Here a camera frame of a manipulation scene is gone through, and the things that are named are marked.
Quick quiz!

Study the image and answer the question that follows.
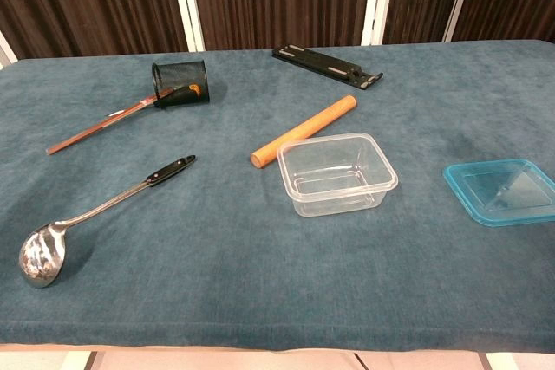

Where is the teal container lid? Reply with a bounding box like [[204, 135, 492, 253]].
[[442, 158, 555, 228]]

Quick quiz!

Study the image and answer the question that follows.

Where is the clear plastic container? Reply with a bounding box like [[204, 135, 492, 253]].
[[277, 132, 399, 217]]

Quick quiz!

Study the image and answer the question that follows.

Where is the wooden rolling pin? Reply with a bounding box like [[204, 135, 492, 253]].
[[250, 94, 359, 170]]

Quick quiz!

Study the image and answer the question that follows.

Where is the black flat folding stand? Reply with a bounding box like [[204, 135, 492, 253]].
[[271, 45, 384, 92]]

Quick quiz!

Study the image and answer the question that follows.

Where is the blue velvet tablecloth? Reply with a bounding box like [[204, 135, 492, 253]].
[[0, 39, 555, 354]]

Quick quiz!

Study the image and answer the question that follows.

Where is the black tool with orange grip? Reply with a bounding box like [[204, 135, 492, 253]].
[[153, 83, 204, 108]]

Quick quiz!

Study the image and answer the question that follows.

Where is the black mesh pen cup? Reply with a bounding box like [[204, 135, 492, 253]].
[[151, 60, 212, 109]]

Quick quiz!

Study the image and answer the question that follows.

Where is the reddish brown chopstick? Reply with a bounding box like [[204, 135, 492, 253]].
[[47, 88, 174, 154], [45, 88, 173, 156]]

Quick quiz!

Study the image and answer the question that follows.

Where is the steel ladle with black handle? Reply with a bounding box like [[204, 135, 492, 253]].
[[18, 154, 197, 289]]

